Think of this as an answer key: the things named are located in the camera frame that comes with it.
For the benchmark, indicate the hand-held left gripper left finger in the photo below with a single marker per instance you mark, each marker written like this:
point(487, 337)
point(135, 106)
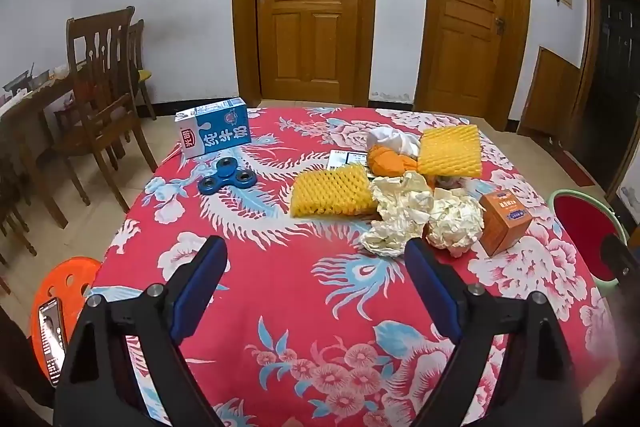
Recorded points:
point(200, 287)

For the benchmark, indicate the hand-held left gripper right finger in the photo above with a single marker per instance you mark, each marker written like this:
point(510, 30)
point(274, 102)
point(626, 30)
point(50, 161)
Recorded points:
point(435, 292)

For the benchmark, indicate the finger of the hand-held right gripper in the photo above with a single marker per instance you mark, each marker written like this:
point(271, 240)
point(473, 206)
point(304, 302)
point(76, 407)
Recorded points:
point(622, 257)

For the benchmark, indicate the red green plastic stool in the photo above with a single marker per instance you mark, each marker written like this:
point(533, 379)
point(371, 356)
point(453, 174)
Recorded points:
point(575, 217)

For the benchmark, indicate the cream paper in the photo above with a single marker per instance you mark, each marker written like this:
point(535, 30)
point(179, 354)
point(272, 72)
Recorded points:
point(400, 207)
point(455, 219)

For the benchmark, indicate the small orange cardboard box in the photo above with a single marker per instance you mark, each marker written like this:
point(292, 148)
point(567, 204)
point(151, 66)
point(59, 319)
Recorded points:
point(505, 227)

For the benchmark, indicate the orange mesh bag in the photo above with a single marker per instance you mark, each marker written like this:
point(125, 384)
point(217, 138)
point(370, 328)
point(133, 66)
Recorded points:
point(390, 162)

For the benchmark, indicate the yellow foam fruit net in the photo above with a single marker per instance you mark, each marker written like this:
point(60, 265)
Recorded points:
point(450, 152)
point(330, 192)

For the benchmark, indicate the blue and white box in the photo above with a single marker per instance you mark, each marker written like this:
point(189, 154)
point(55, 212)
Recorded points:
point(350, 159)

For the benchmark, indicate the white knotted cloth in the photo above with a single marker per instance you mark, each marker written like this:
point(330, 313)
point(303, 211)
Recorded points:
point(395, 139)

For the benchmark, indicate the red door mat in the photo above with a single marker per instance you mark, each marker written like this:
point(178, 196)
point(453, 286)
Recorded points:
point(575, 169)

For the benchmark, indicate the red floral tablecloth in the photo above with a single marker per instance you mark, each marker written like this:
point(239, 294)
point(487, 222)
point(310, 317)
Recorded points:
point(300, 282)

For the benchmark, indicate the blue fidget spinner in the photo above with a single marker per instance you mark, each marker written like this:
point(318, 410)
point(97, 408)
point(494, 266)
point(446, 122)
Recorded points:
point(227, 174)

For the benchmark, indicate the orange plastic stool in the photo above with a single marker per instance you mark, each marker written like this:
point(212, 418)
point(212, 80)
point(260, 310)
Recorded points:
point(70, 282)

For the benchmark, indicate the blue and white milk carton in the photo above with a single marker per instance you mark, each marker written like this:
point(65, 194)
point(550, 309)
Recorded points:
point(220, 132)

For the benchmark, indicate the smartphone with lit screen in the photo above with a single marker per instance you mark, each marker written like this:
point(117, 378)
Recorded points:
point(52, 342)

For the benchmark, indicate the dark wooden dining chair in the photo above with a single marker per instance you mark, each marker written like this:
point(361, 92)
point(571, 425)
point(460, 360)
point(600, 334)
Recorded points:
point(100, 42)
point(15, 207)
point(136, 42)

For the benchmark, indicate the yellow seat cushion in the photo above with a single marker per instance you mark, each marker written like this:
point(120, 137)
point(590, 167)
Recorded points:
point(144, 75)

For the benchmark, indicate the dark wooden dining table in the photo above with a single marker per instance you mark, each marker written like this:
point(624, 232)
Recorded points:
point(30, 107)

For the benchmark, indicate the wooden panel door with latch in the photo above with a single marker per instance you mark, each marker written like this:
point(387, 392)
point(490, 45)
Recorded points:
point(470, 17)

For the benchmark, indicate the dark door with wooden frame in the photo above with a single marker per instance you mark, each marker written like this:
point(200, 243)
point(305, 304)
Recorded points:
point(610, 82)

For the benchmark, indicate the low wooden wall panel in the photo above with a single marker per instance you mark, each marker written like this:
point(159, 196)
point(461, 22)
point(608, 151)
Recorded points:
point(547, 97)

